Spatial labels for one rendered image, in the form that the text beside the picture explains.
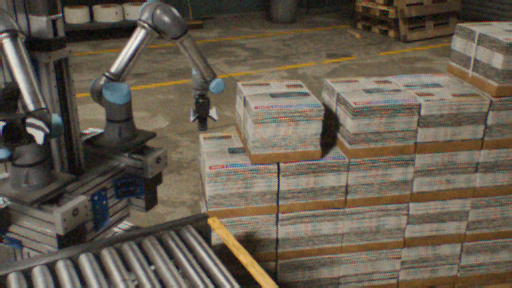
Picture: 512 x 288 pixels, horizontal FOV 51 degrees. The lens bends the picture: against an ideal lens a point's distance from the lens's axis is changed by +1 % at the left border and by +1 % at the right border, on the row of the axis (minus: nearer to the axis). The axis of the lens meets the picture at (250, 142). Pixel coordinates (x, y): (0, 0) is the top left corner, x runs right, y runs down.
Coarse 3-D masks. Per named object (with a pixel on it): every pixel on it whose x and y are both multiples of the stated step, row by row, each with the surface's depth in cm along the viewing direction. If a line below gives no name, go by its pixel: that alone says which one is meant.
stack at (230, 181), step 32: (224, 160) 215; (320, 160) 216; (352, 160) 218; (384, 160) 220; (416, 160) 224; (448, 160) 227; (224, 192) 212; (256, 192) 215; (288, 192) 218; (320, 192) 221; (352, 192) 224; (384, 192) 227; (416, 192) 229; (224, 224) 218; (256, 224) 221; (288, 224) 224; (320, 224) 226; (352, 224) 230; (384, 224) 232; (416, 224) 237; (448, 224) 239; (224, 256) 225; (320, 256) 234; (352, 256) 237; (384, 256) 240; (416, 256) 244; (448, 256) 246
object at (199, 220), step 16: (160, 224) 176; (176, 224) 177; (192, 224) 177; (208, 224) 181; (96, 240) 168; (112, 240) 168; (128, 240) 168; (160, 240) 174; (208, 240) 183; (48, 256) 160; (64, 256) 160; (96, 256) 164; (144, 256) 173; (0, 272) 153; (80, 272) 164; (128, 272) 172
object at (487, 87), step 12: (456, 72) 243; (468, 72) 234; (480, 84) 226; (492, 84) 218; (492, 144) 226; (504, 144) 227; (480, 192) 235; (492, 192) 236; (504, 192) 237; (468, 240) 245; (480, 240) 246; (468, 276) 253; (480, 276) 255; (492, 276) 256; (504, 276) 257
